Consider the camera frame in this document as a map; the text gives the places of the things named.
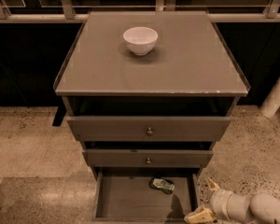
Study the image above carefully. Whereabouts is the brass top drawer knob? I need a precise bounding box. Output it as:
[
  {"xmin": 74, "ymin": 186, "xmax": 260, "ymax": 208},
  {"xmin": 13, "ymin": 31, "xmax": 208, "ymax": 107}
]
[{"xmin": 147, "ymin": 127, "xmax": 154, "ymax": 136}]

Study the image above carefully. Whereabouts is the brass middle drawer knob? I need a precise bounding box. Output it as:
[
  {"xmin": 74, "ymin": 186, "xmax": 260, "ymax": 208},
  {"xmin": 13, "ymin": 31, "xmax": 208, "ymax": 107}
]
[{"xmin": 146, "ymin": 158, "xmax": 152, "ymax": 165}]

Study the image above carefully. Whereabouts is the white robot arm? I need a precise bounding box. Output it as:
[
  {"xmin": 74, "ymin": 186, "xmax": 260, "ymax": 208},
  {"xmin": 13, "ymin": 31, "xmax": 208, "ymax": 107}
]
[{"xmin": 184, "ymin": 77, "xmax": 280, "ymax": 224}]

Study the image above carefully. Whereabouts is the crushed green can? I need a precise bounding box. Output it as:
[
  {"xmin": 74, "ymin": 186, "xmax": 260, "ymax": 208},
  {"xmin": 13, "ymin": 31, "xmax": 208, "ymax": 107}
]
[{"xmin": 149, "ymin": 177, "xmax": 175, "ymax": 194}]

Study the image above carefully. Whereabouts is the top grey drawer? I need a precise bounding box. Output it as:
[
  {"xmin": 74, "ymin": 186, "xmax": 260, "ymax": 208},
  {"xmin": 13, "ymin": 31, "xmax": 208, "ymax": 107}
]
[{"xmin": 67, "ymin": 116, "xmax": 231, "ymax": 142}]

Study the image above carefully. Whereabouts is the grey drawer cabinet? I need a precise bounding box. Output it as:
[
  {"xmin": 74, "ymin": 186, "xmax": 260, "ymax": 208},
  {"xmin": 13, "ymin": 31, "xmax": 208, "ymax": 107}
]
[{"xmin": 52, "ymin": 9, "xmax": 251, "ymax": 224}]

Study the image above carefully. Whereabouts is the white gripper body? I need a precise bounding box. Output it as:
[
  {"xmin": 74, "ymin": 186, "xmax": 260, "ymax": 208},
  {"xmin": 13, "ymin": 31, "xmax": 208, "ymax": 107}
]
[{"xmin": 209, "ymin": 189, "xmax": 252, "ymax": 224}]

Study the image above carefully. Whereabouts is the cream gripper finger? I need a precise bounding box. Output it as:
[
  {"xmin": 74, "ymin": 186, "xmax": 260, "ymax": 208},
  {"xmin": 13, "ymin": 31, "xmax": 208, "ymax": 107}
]
[
  {"xmin": 184, "ymin": 206, "xmax": 216, "ymax": 224},
  {"xmin": 207, "ymin": 177, "xmax": 220, "ymax": 191}
]

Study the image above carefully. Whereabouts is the white ceramic bowl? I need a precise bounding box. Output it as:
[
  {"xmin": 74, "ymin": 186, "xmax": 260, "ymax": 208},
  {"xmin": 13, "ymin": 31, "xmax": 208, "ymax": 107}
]
[{"xmin": 123, "ymin": 27, "xmax": 159, "ymax": 56}]

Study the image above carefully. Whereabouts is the brass drawer knob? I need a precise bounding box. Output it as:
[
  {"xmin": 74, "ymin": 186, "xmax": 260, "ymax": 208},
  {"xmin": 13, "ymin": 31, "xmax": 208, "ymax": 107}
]
[
  {"xmin": 147, "ymin": 127, "xmax": 154, "ymax": 136},
  {"xmin": 146, "ymin": 158, "xmax": 152, "ymax": 165}
]

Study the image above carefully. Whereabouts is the metal window railing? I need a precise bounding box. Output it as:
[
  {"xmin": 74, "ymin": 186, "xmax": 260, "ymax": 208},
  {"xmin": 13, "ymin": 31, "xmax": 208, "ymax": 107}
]
[{"xmin": 0, "ymin": 0, "xmax": 280, "ymax": 22}]

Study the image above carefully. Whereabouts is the middle grey drawer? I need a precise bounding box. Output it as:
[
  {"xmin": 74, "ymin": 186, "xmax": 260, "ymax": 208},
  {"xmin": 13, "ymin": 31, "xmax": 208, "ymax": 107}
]
[{"xmin": 82, "ymin": 149, "xmax": 213, "ymax": 168}]

